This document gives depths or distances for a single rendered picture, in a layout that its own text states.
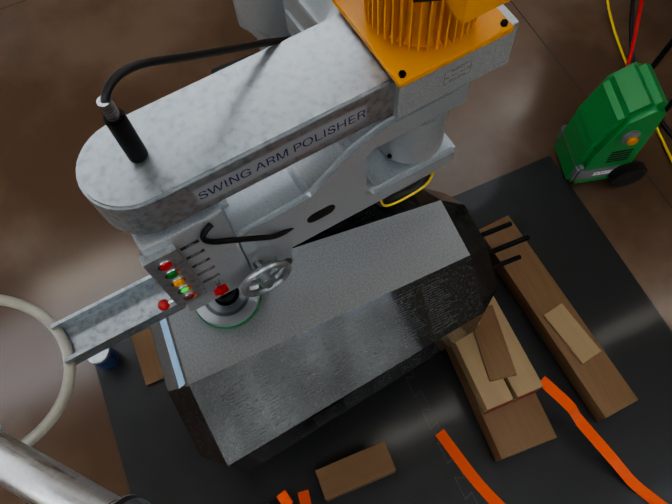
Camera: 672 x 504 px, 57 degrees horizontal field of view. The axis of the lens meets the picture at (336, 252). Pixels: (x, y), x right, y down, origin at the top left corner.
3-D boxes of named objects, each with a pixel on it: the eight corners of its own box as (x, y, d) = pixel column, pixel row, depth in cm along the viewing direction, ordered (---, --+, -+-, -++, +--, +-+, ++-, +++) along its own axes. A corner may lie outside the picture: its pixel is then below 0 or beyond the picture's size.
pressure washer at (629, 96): (615, 125, 318) (697, -8, 238) (639, 184, 303) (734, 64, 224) (548, 136, 317) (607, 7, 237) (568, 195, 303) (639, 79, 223)
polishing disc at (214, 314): (204, 259, 204) (203, 258, 203) (266, 269, 201) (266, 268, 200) (186, 320, 196) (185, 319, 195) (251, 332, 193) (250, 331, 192)
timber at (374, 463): (327, 501, 252) (325, 500, 241) (317, 472, 256) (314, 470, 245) (395, 472, 255) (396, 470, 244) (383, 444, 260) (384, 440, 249)
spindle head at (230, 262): (272, 197, 186) (245, 106, 145) (307, 255, 178) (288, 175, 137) (163, 254, 180) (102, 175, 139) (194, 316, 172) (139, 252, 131)
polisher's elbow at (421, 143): (361, 130, 176) (359, 85, 158) (416, 98, 180) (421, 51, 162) (399, 178, 169) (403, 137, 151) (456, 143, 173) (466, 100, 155)
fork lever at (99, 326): (269, 211, 189) (267, 203, 184) (299, 261, 181) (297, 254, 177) (53, 320, 176) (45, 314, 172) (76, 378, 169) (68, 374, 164)
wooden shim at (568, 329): (542, 316, 266) (543, 315, 265) (560, 304, 268) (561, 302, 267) (581, 364, 257) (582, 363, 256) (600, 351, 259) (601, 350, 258)
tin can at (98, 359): (119, 368, 279) (108, 361, 267) (97, 371, 279) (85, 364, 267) (119, 346, 283) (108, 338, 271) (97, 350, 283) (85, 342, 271)
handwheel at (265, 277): (280, 251, 176) (272, 228, 162) (296, 280, 172) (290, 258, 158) (232, 276, 173) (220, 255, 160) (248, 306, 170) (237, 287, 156)
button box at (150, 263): (203, 285, 161) (171, 239, 135) (208, 293, 160) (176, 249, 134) (175, 300, 160) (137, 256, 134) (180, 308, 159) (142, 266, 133)
